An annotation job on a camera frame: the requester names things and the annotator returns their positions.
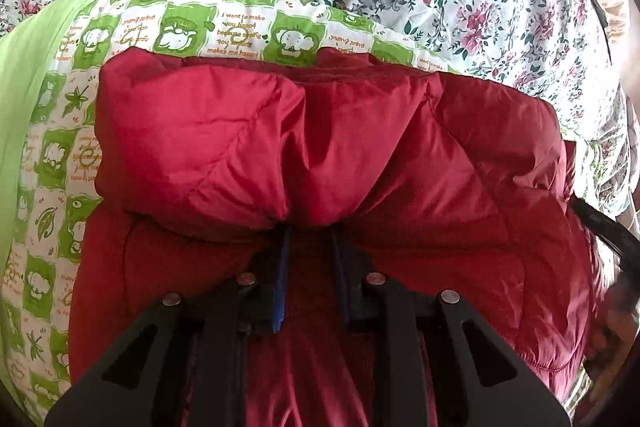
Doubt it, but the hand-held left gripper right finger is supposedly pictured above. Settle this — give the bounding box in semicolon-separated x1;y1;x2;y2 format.
331;227;571;427

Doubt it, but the green printed blanket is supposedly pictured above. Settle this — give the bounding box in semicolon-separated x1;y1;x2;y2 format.
0;0;453;425

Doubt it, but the red quilted jacket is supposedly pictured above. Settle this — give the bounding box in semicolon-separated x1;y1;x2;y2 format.
67;46;608;427

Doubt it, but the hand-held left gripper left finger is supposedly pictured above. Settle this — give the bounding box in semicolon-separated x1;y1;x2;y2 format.
45;228;292;427

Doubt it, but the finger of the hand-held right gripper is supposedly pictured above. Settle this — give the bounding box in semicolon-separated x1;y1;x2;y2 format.
569;196;632;260

